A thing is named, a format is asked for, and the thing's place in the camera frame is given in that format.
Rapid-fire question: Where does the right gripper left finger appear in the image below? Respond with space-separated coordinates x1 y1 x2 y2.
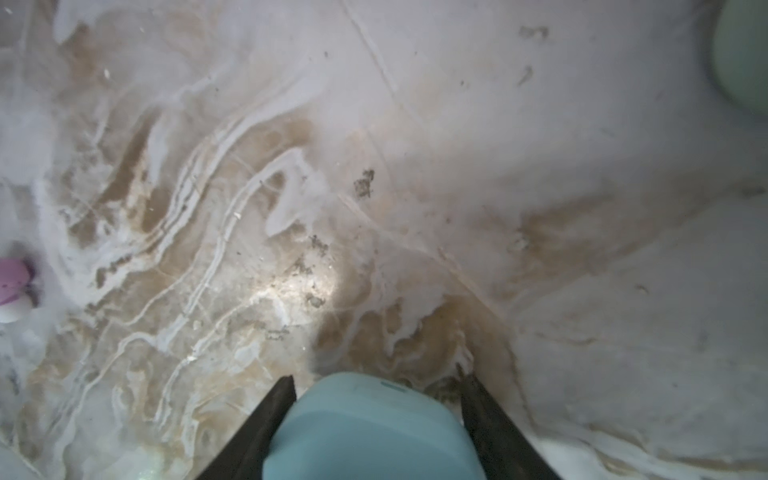
196 375 297 480

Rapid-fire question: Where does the mint green charging case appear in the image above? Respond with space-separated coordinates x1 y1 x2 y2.
711 0 767 116

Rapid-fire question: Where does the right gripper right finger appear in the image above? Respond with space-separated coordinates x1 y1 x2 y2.
459 374 561 480

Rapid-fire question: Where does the blue charging case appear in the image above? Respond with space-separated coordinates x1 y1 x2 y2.
263 372 485 479

